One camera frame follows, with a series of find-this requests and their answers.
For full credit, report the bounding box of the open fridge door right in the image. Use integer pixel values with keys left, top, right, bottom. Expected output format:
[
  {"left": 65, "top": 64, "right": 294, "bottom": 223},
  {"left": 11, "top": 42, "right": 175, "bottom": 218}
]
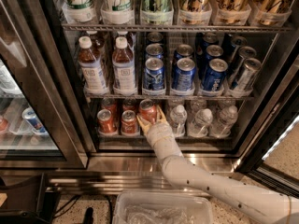
[{"left": 238, "top": 58, "right": 299, "bottom": 198}]

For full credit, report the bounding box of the silver blue slim can front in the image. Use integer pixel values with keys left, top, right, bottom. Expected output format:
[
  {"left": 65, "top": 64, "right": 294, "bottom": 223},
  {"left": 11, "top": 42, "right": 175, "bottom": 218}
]
[{"left": 231, "top": 58, "right": 262, "bottom": 91}]

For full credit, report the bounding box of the blue can front left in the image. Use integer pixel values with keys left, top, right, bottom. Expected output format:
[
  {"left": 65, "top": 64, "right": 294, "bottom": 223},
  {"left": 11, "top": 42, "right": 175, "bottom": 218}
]
[{"left": 143, "top": 58, "right": 164, "bottom": 91}]

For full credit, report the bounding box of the blue can second row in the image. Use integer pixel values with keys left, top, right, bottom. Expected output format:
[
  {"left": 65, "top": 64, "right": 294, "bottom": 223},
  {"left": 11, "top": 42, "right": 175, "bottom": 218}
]
[
  {"left": 145, "top": 43, "right": 164, "bottom": 60},
  {"left": 174, "top": 44, "right": 193, "bottom": 62},
  {"left": 199, "top": 45, "right": 223, "bottom": 77}
]

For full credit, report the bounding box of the slim can second row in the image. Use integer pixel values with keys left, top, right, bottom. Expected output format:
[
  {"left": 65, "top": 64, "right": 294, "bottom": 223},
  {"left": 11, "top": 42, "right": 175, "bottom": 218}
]
[{"left": 230, "top": 46, "right": 257, "bottom": 77}]

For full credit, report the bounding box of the blue pepsi can front right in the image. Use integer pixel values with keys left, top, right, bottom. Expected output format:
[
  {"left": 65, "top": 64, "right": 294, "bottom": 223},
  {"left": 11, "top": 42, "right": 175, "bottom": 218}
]
[{"left": 201, "top": 59, "right": 228, "bottom": 91}]

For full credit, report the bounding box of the blue pepsi can front middle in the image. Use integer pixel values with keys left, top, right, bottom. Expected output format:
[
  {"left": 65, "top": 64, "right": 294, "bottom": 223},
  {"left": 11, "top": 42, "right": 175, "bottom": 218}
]
[{"left": 172, "top": 58, "right": 196, "bottom": 91}]

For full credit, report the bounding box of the glass fridge door left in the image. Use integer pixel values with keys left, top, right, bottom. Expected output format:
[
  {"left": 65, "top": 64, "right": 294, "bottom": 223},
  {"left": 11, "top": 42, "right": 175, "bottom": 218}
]
[{"left": 1, "top": 0, "right": 93, "bottom": 169}]

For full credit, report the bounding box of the green tall can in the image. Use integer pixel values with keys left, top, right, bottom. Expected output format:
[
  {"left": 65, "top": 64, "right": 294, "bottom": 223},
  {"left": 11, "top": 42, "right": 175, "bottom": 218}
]
[{"left": 140, "top": 0, "right": 173, "bottom": 25}]

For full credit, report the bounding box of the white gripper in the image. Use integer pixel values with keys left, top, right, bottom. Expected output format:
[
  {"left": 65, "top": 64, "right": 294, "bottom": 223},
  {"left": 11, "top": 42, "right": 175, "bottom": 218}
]
[{"left": 136, "top": 105, "right": 183, "bottom": 163}]

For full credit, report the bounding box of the red coke can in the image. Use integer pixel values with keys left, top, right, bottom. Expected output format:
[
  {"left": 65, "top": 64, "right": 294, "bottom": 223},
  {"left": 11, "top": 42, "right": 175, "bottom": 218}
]
[
  {"left": 122, "top": 98, "right": 137, "bottom": 112},
  {"left": 101, "top": 97, "right": 118, "bottom": 119},
  {"left": 121, "top": 110, "right": 139, "bottom": 135},
  {"left": 138, "top": 99, "right": 157, "bottom": 123},
  {"left": 97, "top": 109, "right": 116, "bottom": 133}
]

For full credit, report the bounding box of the clear water bottle front left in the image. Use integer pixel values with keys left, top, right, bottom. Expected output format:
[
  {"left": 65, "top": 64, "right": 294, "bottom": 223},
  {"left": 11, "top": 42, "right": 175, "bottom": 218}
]
[{"left": 169, "top": 105, "right": 187, "bottom": 137}]

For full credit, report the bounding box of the brown tea bottle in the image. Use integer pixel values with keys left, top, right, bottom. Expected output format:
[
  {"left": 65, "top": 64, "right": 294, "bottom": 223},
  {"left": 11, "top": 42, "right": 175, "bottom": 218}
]
[
  {"left": 112, "top": 36, "right": 136, "bottom": 92},
  {"left": 78, "top": 36, "right": 108, "bottom": 94}
]

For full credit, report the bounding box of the blue can second row left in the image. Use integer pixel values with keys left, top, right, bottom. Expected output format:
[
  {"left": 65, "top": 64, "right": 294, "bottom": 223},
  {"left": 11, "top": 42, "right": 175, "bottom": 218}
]
[{"left": 145, "top": 43, "right": 164, "bottom": 60}]

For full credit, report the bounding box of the blue can second row right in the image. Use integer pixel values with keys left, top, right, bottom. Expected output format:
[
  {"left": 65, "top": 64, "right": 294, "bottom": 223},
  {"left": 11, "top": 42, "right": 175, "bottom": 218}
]
[{"left": 199, "top": 45, "right": 223, "bottom": 77}]

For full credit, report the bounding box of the blue can second row middle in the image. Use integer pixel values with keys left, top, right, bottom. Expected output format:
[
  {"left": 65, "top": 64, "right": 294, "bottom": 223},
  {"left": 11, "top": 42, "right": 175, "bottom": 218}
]
[{"left": 174, "top": 44, "right": 193, "bottom": 62}]

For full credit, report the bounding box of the clear water bottle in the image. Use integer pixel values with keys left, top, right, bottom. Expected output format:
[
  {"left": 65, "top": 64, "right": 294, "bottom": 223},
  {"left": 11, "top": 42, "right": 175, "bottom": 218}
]
[
  {"left": 188, "top": 108, "right": 213, "bottom": 138},
  {"left": 169, "top": 105, "right": 187, "bottom": 137},
  {"left": 209, "top": 105, "right": 238, "bottom": 138}
]

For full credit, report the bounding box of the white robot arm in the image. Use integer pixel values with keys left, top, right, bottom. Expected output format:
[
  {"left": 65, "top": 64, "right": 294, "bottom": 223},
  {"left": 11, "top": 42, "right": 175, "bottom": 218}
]
[{"left": 137, "top": 109, "right": 299, "bottom": 224}]

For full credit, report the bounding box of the brown tea bottle front left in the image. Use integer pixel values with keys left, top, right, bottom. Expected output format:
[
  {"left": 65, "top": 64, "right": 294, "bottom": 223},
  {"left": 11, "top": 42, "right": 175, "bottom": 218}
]
[{"left": 78, "top": 36, "right": 108, "bottom": 94}]

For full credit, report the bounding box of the black cable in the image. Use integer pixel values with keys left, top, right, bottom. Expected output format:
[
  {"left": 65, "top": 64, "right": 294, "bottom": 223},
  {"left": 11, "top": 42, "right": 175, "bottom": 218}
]
[{"left": 52, "top": 195, "right": 82, "bottom": 220}]

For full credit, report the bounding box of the gold tall can left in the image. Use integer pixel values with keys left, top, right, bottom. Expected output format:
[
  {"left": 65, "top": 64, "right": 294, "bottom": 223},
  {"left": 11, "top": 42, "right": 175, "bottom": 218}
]
[{"left": 177, "top": 0, "right": 214, "bottom": 26}]

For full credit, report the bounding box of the clear plastic bin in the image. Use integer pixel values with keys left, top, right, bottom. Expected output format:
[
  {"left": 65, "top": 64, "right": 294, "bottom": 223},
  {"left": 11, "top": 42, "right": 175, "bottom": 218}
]
[{"left": 112, "top": 190, "right": 213, "bottom": 224}]

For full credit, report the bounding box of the blue pepsi can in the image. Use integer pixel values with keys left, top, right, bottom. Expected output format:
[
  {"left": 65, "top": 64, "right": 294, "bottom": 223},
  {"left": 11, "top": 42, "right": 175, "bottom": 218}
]
[
  {"left": 172, "top": 58, "right": 196, "bottom": 91},
  {"left": 201, "top": 59, "right": 228, "bottom": 91}
]

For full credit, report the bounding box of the blue white can behind glass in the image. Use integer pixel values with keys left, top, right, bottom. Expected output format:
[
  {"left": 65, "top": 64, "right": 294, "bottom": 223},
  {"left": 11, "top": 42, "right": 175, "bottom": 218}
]
[{"left": 22, "top": 107, "right": 47, "bottom": 134}]

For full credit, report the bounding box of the gold tall can right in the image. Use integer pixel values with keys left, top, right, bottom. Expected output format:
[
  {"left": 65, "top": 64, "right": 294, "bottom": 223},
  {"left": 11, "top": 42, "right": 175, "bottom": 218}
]
[{"left": 249, "top": 0, "right": 293, "bottom": 27}]

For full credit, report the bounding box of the gold tall can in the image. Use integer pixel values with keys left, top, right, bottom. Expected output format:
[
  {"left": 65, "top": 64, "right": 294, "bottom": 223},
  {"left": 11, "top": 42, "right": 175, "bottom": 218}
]
[
  {"left": 216, "top": 0, "right": 249, "bottom": 24},
  {"left": 249, "top": 0, "right": 293, "bottom": 27},
  {"left": 177, "top": 0, "right": 214, "bottom": 26}
]

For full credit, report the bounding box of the clear water bottle front right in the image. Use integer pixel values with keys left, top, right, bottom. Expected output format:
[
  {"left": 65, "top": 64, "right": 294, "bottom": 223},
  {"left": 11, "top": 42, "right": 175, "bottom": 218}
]
[{"left": 209, "top": 105, "right": 238, "bottom": 138}]

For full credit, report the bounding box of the brown tea bottle front right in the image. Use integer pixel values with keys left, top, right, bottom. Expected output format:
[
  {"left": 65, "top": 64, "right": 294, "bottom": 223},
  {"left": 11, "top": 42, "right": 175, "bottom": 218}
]
[{"left": 112, "top": 36, "right": 136, "bottom": 92}]

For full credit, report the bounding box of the gold tall can middle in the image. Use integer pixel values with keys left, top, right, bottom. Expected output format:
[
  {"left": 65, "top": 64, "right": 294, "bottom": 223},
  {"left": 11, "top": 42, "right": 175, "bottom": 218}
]
[{"left": 216, "top": 0, "right": 249, "bottom": 24}]

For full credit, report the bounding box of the clear water bottle front middle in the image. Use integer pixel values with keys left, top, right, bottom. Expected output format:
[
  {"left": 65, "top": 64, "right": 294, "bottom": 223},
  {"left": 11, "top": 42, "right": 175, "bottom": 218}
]
[{"left": 188, "top": 108, "right": 213, "bottom": 138}]

